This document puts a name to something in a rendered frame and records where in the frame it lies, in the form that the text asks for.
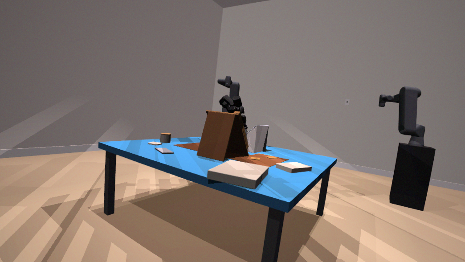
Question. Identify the white rectangular card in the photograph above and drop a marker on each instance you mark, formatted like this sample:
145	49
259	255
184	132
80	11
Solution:
164	150

